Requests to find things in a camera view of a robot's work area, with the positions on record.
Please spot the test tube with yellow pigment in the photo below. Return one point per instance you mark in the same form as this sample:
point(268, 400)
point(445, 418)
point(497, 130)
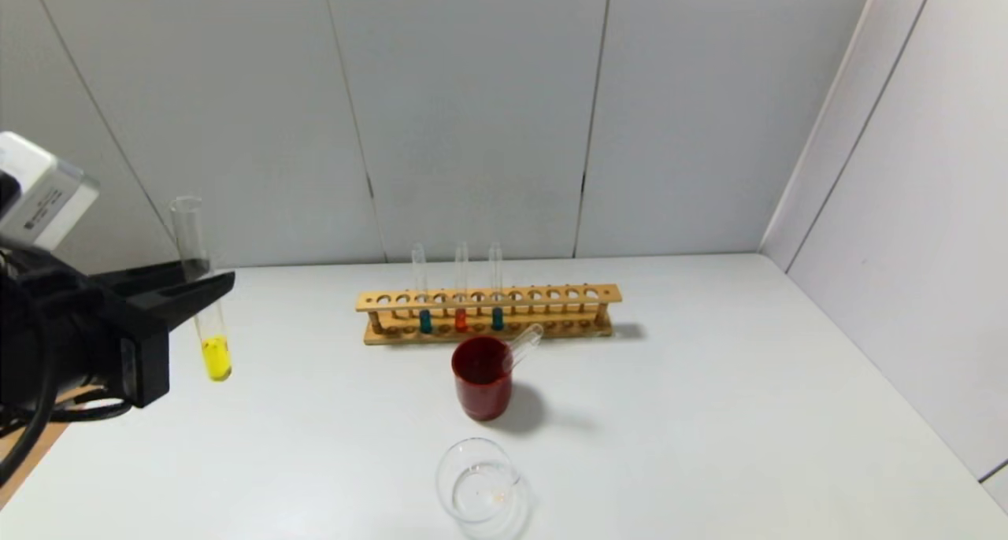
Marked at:
point(216, 357)

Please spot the wooden test tube rack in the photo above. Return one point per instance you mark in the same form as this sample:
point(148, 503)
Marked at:
point(551, 295)

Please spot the test tube with red pigment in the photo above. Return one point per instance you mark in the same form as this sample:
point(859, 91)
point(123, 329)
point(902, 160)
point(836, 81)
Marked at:
point(461, 320)

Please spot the test tube with blue pigment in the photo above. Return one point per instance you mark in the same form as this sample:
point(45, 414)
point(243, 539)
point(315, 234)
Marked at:
point(425, 321)
point(497, 319)

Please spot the empty glass test tube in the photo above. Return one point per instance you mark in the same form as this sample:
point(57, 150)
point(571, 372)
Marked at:
point(526, 343)

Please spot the clear glass beaker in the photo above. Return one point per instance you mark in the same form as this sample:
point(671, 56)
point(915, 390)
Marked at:
point(480, 489)

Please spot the red plastic cup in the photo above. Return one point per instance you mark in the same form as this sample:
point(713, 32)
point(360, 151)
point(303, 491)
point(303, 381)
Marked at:
point(483, 394)

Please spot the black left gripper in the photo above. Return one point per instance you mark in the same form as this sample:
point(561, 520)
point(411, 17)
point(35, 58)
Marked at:
point(144, 349)

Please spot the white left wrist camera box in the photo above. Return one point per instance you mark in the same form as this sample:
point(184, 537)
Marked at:
point(39, 194)

